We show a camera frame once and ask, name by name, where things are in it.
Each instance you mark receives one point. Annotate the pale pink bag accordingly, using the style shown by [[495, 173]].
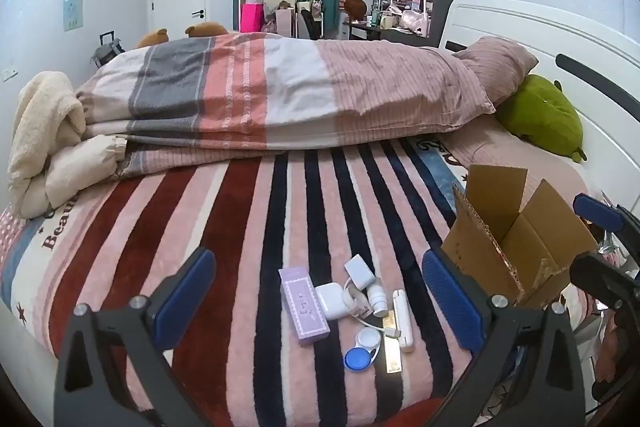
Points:
[[285, 22]]

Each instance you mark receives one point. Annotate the brown cardboard box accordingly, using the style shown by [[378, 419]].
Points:
[[525, 232]]

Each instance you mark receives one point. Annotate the striped plush blanket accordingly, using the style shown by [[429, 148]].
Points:
[[200, 217]]

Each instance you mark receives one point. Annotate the white earbuds case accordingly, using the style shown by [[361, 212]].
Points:
[[330, 301]]

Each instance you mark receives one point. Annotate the grey suitcase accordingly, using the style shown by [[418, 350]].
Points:
[[106, 52]]

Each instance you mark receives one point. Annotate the pink grey striped quilt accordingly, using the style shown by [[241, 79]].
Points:
[[300, 82]]

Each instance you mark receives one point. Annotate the brown teddy bear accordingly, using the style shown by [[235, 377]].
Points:
[[152, 38], [205, 29]]

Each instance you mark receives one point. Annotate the white bed headboard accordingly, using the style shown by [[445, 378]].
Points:
[[590, 37]]

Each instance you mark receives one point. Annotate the pale blue wall poster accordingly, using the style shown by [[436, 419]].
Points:
[[73, 9]]

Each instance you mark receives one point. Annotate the cream fleece blanket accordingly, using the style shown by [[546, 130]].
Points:
[[45, 132]]

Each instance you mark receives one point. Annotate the bright pink bag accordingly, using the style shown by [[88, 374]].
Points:
[[251, 19]]

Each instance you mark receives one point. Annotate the gold bar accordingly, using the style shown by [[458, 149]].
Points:
[[392, 354]]

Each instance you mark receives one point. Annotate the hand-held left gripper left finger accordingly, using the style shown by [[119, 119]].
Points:
[[185, 292]]

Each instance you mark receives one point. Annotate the green plush toy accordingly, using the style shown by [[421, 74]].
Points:
[[542, 117]]

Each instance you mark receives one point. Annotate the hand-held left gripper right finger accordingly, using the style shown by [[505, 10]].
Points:
[[450, 302]]

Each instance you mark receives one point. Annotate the blue white contact lens case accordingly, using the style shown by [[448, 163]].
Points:
[[367, 339]]

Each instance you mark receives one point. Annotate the pink striped pillow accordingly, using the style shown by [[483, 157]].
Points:
[[500, 62]]

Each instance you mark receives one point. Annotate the purple rectangular box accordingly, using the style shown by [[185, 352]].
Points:
[[302, 307]]

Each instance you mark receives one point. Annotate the small white bottle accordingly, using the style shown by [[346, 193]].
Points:
[[377, 299]]

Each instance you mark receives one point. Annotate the round brown plush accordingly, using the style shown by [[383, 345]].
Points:
[[356, 7]]

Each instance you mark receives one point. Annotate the white light switch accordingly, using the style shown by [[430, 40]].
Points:
[[8, 74]]

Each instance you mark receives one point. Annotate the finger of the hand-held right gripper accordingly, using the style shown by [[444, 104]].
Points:
[[605, 277], [597, 209]]

